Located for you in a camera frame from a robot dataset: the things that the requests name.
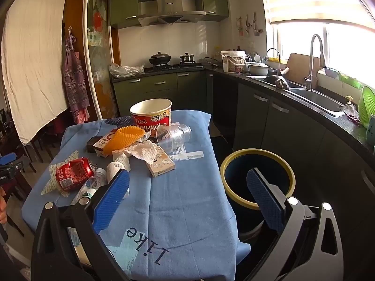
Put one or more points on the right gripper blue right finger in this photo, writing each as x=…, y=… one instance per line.
x=269, y=199

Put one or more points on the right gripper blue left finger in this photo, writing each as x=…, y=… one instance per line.
x=110, y=199

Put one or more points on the clear plastic water bottle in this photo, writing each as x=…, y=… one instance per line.
x=91, y=185

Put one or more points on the white pill bottle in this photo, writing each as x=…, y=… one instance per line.
x=115, y=171

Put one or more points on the red cola can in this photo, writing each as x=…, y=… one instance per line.
x=73, y=175

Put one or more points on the red white milk carton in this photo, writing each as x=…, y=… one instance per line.
x=100, y=144

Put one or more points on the white tissue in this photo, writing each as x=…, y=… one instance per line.
x=145, y=151

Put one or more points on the small beige paper box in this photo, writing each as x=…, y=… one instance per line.
x=162, y=163

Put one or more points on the orange foam fruit net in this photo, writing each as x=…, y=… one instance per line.
x=123, y=138

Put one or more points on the instant noodle paper bowl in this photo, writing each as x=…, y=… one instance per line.
x=151, y=114

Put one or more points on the yellow rimmed trash bin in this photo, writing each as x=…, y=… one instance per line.
x=235, y=167

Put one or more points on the steel kitchen sink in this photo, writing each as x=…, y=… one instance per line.
x=318, y=100

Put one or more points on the blue star tablecloth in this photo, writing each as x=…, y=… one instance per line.
x=178, y=225

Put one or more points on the purple checked apron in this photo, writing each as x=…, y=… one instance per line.
x=74, y=80

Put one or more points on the clear plastic bag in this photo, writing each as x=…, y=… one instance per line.
x=125, y=71

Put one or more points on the white pot with lid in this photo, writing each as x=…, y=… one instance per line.
x=259, y=69

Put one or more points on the wooden cutting board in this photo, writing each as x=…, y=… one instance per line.
x=299, y=68

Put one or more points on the green plastic colander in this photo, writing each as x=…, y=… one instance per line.
x=366, y=105

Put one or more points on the white plastic bucket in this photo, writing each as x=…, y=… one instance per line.
x=233, y=61

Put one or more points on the black wok with lid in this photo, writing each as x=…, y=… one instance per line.
x=160, y=59

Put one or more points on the small black pot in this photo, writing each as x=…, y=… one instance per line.
x=187, y=58

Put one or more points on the glass sliding door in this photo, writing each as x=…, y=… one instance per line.
x=98, y=56

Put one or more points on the white hanging cloth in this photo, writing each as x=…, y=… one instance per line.
x=31, y=60

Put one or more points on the steel range hood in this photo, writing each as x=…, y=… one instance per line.
x=153, y=12

